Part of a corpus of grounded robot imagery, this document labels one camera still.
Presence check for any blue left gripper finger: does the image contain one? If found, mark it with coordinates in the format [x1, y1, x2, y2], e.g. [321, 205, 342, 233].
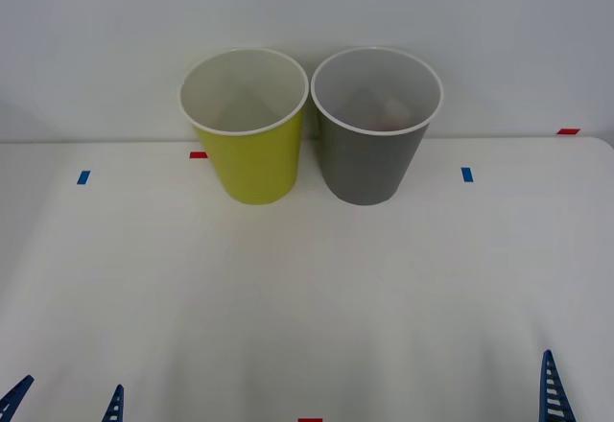
[0, 374, 35, 422]
[100, 383, 126, 422]

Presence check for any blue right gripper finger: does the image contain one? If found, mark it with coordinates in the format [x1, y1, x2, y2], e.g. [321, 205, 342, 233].
[540, 349, 576, 422]

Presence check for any red drink can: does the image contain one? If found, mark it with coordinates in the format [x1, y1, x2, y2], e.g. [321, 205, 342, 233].
[371, 113, 407, 132]

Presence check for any yellow-green plastic waste bin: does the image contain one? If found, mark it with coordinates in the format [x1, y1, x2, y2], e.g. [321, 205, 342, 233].
[177, 47, 309, 206]

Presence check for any grey plastic waste bin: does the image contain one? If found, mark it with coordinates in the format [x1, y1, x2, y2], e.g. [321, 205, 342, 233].
[310, 46, 445, 206]

